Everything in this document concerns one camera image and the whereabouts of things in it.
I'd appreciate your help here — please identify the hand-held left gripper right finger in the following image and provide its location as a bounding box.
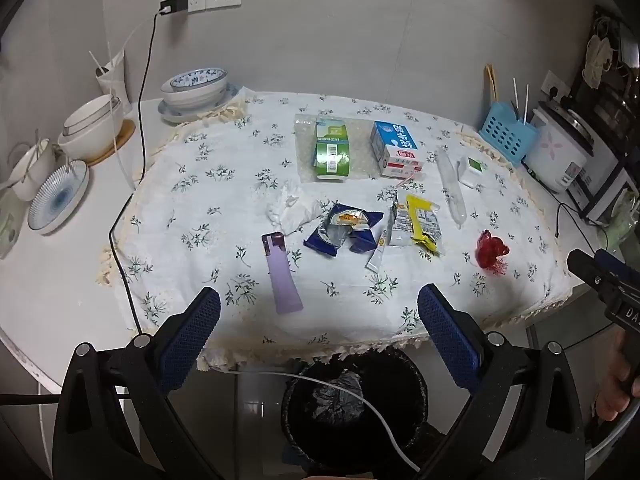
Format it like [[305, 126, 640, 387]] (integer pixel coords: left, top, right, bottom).
[[416, 283, 587, 480]]

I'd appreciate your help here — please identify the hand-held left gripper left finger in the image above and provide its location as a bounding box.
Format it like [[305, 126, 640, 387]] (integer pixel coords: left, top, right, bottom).
[[52, 286, 226, 480]]

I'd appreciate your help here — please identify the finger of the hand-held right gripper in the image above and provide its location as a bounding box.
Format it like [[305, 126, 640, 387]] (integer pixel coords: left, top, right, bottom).
[[594, 249, 640, 295], [566, 248, 627, 307]]

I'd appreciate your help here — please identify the black lined waste bin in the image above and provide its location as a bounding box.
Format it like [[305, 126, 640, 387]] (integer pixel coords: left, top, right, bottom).
[[280, 346, 430, 468]]

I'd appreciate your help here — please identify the red mesh net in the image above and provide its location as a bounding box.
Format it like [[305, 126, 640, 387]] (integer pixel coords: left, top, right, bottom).
[[475, 229, 511, 277]]

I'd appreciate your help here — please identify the small silver sachet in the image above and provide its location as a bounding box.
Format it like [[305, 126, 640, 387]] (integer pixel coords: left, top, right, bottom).
[[366, 232, 389, 274]]

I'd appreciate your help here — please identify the purple tube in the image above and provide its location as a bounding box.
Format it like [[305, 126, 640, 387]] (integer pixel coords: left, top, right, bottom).
[[261, 231, 304, 315]]

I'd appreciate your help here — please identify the yellow white snack packet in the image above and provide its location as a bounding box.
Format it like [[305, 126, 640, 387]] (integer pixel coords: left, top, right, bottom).
[[406, 194, 446, 257]]

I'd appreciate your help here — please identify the silver foil packet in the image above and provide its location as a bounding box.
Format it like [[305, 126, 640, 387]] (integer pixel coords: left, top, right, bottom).
[[387, 199, 416, 247]]

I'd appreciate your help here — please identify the clear plastic wrapper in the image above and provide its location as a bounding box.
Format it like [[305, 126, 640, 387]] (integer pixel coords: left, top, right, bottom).
[[436, 146, 467, 230]]

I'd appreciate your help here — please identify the blue cookie wrapper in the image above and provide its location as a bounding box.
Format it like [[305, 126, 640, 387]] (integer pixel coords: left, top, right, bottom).
[[303, 202, 385, 258]]

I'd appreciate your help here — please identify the pink striped straw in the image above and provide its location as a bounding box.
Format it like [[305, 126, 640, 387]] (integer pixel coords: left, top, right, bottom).
[[394, 169, 426, 192]]

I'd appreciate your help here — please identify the white tissue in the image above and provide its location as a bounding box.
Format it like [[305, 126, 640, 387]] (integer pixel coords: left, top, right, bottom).
[[265, 185, 326, 236]]

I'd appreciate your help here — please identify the blue white milk carton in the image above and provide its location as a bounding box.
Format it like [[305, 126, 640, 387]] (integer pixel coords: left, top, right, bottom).
[[369, 120, 421, 179]]

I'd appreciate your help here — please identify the green white carton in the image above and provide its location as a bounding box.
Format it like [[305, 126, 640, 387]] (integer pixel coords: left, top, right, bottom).
[[314, 116, 352, 181]]

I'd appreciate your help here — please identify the person's right hand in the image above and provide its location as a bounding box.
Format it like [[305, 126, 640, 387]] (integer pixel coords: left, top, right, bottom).
[[596, 342, 640, 423]]

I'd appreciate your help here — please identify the pale green plastic bag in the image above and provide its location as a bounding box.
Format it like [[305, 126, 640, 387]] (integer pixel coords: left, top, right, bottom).
[[602, 187, 640, 252]]

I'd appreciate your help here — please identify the white microwave oven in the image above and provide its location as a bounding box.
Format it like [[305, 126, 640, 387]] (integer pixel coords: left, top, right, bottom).
[[565, 137, 636, 222]]

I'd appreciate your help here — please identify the white rice cooker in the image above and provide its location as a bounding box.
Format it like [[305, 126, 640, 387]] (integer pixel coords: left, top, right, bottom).
[[522, 100, 596, 193]]

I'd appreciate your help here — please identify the white floral tablecloth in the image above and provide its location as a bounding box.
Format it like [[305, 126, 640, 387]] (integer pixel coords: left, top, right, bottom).
[[97, 91, 586, 373]]

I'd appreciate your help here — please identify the small white green box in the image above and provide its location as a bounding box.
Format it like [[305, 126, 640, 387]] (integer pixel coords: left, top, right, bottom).
[[457, 156, 488, 189]]

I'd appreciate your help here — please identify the black metal rack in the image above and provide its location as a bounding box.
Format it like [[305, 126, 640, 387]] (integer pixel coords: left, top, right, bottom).
[[570, 5, 640, 213]]

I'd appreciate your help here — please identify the blue plastic utensil basket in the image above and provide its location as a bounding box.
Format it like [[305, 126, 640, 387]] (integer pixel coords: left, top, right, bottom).
[[479, 101, 541, 167]]

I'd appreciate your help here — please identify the blue striped plate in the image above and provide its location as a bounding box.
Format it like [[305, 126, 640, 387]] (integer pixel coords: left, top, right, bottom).
[[27, 160, 91, 235]]

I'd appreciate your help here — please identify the cream mesh cloth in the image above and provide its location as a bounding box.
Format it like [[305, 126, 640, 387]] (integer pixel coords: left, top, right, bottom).
[[585, 34, 613, 92]]

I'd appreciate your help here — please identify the wooden trivet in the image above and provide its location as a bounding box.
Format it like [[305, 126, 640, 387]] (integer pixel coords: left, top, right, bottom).
[[82, 119, 137, 167]]

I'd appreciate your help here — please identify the pale green dish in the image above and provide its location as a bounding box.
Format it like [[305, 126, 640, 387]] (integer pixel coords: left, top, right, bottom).
[[0, 194, 22, 261]]

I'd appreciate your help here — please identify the large white bowl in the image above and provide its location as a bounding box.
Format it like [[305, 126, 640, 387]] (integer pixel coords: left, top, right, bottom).
[[57, 110, 125, 162]]

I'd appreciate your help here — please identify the white mug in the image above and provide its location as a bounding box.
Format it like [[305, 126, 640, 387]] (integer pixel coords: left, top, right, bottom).
[[7, 139, 57, 202]]

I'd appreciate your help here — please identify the small white bowl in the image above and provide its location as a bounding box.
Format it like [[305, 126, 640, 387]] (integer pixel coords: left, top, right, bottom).
[[62, 94, 123, 137]]

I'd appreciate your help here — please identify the blue patterned bowl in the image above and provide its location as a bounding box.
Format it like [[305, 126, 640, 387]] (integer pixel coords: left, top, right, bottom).
[[169, 67, 228, 95]]

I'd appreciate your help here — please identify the white cup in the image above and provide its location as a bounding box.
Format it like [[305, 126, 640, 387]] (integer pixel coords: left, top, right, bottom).
[[95, 57, 130, 112]]

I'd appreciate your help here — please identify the black power cable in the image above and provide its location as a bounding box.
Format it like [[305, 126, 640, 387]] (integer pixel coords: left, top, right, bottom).
[[522, 162, 621, 257]]

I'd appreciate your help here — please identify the white cable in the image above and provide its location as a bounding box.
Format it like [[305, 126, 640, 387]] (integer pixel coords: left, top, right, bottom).
[[227, 367, 422, 473]]

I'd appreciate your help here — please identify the black charger cable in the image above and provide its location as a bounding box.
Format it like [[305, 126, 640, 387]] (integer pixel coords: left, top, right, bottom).
[[109, 10, 162, 337]]

